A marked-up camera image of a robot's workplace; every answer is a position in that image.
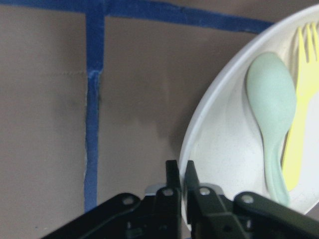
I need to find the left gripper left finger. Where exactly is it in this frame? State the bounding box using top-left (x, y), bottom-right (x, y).
top-left (45, 160), bottom-right (181, 239)

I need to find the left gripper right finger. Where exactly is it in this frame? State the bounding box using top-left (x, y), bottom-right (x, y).
top-left (184, 161), bottom-right (319, 239)

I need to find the yellow plastic fork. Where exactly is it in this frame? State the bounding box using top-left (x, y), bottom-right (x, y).
top-left (282, 22), bottom-right (319, 191)

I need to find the light green plastic spoon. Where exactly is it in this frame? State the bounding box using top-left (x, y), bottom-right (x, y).
top-left (246, 52), bottom-right (297, 206)

